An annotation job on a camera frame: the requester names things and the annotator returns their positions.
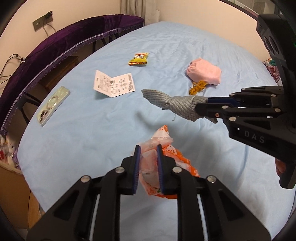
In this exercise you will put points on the striped clothing pile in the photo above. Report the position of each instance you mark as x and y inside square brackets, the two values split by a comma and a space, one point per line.
[273, 70]

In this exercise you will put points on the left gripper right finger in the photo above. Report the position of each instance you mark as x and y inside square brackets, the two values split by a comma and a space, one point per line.
[160, 158]

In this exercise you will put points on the beige curtain left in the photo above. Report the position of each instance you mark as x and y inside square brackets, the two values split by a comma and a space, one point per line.
[146, 9]

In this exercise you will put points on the person's left hand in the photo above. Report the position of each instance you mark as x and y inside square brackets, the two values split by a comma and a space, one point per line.
[280, 167]

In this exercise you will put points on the black keyboard stand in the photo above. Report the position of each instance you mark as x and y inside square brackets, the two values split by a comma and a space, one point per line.
[54, 72]

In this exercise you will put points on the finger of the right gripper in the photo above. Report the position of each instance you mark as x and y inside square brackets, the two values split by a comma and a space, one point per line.
[222, 100]
[214, 110]

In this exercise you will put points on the phone in green case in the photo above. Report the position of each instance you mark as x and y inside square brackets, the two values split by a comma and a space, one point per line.
[52, 104]

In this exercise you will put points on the pink cloth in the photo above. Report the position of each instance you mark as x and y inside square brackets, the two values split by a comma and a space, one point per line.
[200, 69]

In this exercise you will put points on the yellow chips packet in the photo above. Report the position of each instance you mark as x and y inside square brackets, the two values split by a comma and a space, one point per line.
[139, 59]

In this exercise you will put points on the orange white plastic bag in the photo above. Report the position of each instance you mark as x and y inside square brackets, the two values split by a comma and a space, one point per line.
[148, 169]

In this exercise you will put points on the plush toy storage bin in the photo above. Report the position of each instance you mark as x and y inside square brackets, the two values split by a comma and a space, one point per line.
[9, 158]

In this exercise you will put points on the white instruction leaflet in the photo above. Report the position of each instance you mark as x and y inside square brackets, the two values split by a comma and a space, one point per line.
[113, 86]

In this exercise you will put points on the light blue bed sheet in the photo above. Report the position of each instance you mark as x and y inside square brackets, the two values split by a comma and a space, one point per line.
[90, 133]

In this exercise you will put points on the wall power socket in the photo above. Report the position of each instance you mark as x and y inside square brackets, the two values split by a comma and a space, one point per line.
[45, 19]

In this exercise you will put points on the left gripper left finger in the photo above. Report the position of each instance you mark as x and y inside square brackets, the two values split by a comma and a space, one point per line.
[136, 162]

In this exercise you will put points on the grey knotted cloth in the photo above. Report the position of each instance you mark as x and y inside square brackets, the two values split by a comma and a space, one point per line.
[183, 106]

